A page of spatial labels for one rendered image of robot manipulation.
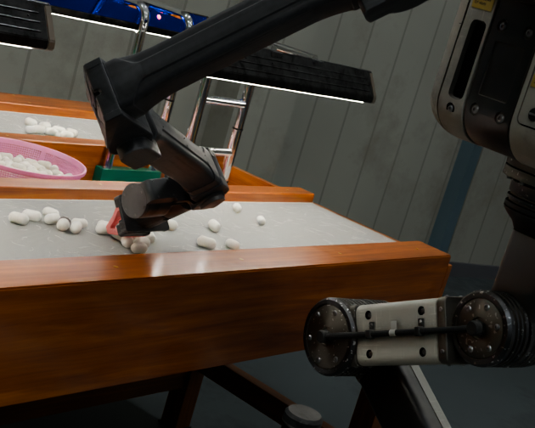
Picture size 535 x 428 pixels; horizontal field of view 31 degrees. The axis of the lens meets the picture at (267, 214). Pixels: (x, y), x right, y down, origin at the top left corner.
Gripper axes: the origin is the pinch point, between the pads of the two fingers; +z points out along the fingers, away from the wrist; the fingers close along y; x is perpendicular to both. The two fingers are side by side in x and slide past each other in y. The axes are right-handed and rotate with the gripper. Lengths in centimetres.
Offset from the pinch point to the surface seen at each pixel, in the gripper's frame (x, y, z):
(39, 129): -42, -34, 54
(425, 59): -107, -304, 83
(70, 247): 3.6, 11.4, -2.0
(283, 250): 8.9, -31.6, -11.6
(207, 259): 10.0, -7.9, -13.5
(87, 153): -31, -37, 42
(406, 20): -122, -285, 77
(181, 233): 0.8, -19.6, 2.2
